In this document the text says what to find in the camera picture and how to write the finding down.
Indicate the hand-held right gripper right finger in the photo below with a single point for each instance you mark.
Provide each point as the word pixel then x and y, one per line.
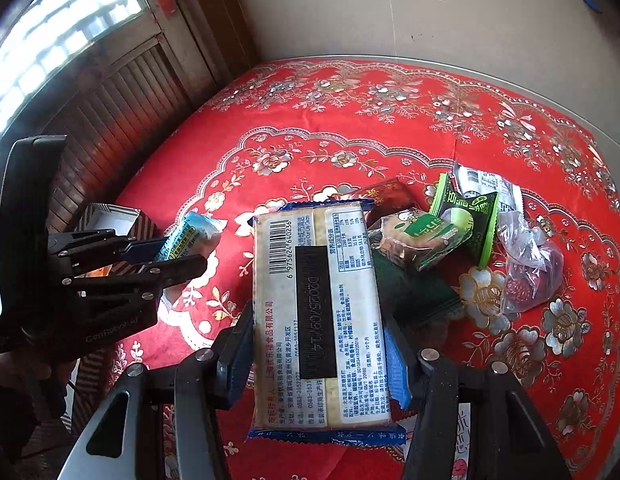
pixel 397 367

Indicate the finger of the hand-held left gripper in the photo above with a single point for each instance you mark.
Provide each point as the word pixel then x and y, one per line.
pixel 140 250
pixel 180 266

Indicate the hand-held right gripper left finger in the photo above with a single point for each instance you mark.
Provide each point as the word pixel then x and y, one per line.
pixel 239 352

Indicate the light blue snack packet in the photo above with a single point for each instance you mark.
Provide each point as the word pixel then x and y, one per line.
pixel 190 232

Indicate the striped cardboard box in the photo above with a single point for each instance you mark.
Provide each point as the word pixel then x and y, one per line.
pixel 115 220

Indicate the white blue-edged cracker packet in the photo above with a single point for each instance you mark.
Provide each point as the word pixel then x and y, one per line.
pixel 290 310

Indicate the dark green snack packet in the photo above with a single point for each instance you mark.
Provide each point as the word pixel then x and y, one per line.
pixel 420 295

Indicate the brown cookie packet green label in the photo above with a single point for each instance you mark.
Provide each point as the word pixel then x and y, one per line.
pixel 415 240

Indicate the dark red snack packet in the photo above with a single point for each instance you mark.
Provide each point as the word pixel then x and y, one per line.
pixel 385 195

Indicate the brown wooden door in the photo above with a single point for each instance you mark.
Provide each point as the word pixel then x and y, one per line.
pixel 120 105

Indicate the bright green snack packet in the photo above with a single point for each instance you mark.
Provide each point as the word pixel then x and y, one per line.
pixel 465 220

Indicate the clear bag of red candies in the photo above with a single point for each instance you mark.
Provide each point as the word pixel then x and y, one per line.
pixel 530 270

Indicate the white black snack packet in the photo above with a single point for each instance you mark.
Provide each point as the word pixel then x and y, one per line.
pixel 485 185

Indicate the red floral tablecloth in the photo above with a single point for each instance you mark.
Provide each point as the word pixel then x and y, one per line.
pixel 340 135

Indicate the bright window pane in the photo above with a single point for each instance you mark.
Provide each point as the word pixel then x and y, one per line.
pixel 50 35

